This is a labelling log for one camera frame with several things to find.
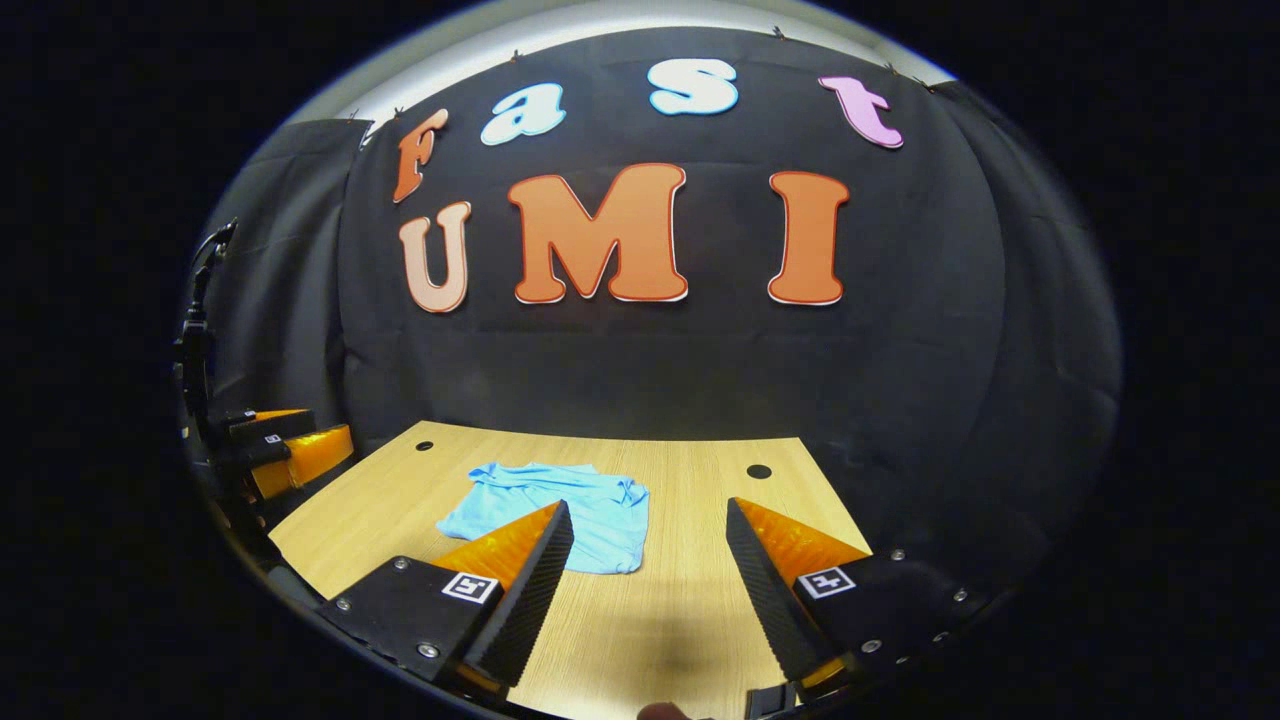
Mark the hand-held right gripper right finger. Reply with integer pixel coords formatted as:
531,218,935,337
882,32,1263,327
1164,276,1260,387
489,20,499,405
725,497,991,693

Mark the light blue T-shirt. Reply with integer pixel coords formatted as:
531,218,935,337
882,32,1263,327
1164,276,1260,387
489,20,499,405
436,461,651,576

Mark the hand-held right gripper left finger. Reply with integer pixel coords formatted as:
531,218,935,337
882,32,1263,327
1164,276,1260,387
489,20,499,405
318,500,575,698

